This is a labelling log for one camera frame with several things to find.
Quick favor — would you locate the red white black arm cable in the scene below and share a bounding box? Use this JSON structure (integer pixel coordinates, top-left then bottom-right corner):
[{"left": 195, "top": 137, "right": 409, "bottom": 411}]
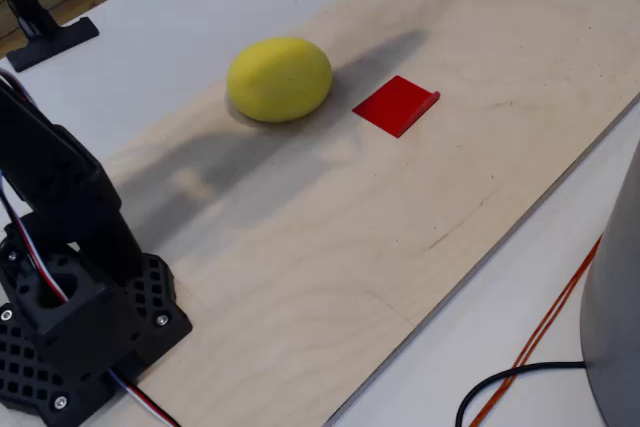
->
[{"left": 0, "top": 70, "right": 70, "bottom": 304}]

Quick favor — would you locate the red white black base cable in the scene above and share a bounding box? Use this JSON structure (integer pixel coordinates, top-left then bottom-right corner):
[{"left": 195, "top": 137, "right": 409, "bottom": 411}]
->
[{"left": 107, "top": 368, "right": 181, "bottom": 427}]

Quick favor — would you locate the orange wire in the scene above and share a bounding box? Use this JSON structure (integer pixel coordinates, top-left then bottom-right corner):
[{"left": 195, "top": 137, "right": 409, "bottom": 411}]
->
[
  {"left": 468, "top": 234, "right": 604, "bottom": 427},
  {"left": 479, "top": 251, "right": 599, "bottom": 427}
]

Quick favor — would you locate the red square plate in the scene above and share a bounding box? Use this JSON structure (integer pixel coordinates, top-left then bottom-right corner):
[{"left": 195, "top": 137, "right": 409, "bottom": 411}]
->
[{"left": 351, "top": 74, "right": 442, "bottom": 140}]

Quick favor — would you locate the grey round lamp shade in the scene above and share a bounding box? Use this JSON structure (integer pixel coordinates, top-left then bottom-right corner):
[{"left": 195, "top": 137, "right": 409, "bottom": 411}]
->
[{"left": 579, "top": 139, "right": 640, "bottom": 427}]

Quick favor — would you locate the yellow round sponge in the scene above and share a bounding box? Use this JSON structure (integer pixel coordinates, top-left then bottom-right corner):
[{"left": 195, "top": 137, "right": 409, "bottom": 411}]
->
[{"left": 226, "top": 36, "right": 334, "bottom": 124}]

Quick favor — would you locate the thin black cable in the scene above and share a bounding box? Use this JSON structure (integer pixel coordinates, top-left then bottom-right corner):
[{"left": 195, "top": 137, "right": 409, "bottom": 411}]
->
[{"left": 455, "top": 360, "right": 587, "bottom": 427}]

